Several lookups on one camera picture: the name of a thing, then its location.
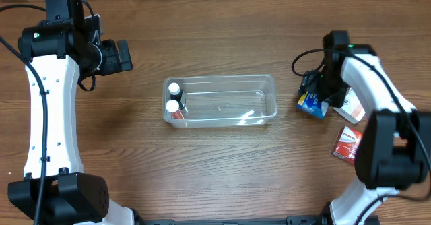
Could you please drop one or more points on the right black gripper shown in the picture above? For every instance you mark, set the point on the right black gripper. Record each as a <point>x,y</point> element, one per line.
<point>310,83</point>

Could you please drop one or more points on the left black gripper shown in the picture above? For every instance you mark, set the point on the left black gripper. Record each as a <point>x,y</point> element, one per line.
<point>122,55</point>

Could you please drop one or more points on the blue VapoDrops lozenge box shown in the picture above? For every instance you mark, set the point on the blue VapoDrops lozenge box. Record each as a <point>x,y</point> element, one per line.
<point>309,103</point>

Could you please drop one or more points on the white Hansaplast plaster box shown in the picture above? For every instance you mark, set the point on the white Hansaplast plaster box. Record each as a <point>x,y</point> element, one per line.
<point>351,110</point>

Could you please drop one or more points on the red medicine box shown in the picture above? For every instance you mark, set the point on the red medicine box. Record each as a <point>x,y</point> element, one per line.
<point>346,144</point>

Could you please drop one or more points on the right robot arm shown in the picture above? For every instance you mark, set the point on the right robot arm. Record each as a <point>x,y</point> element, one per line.
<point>394,151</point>

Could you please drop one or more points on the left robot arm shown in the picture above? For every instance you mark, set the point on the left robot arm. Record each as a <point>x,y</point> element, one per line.
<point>59,54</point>

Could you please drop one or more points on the clear plastic container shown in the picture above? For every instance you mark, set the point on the clear plastic container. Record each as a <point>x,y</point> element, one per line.
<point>223,101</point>

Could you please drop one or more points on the dark bottle white cap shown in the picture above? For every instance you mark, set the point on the dark bottle white cap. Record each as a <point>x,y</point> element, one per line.
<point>176,93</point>

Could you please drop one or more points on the orange bottle white cap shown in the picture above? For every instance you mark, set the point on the orange bottle white cap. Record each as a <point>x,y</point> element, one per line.
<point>172,106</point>

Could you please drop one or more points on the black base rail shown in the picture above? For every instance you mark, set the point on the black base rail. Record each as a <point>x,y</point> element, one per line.
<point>256,220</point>

